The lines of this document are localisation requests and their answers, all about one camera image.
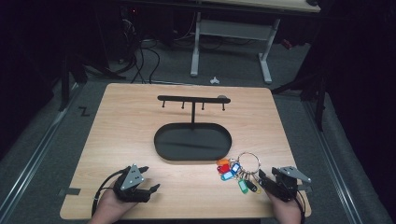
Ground black key holder stand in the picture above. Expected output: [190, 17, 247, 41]
[153, 94, 233, 162]

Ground black tape floor mark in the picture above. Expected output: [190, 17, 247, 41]
[78, 105, 92, 118]

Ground black floor cables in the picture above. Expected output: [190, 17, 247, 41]
[122, 18, 162, 85]

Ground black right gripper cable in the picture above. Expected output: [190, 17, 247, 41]
[294, 189, 307, 224]

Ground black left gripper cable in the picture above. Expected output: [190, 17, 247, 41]
[91, 168, 127, 217]

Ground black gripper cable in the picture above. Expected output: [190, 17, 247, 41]
[91, 168, 127, 217]
[294, 189, 307, 224]

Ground person's left hand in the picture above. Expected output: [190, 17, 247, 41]
[88, 187, 138, 224]

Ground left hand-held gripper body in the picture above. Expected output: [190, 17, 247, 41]
[113, 163, 151, 203]

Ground person's right hand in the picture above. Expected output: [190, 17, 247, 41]
[266, 190, 304, 224]

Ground black metal stand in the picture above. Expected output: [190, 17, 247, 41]
[270, 69, 329, 133]
[58, 52, 127, 113]

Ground white metal frame desk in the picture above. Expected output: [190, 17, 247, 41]
[190, 0, 321, 85]

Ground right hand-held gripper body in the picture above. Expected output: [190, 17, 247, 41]
[274, 165, 312, 203]

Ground key ring with coloured tags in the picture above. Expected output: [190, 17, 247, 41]
[216, 151, 263, 195]

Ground metal floor rail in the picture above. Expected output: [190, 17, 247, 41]
[0, 82, 80, 220]
[303, 99, 366, 224]

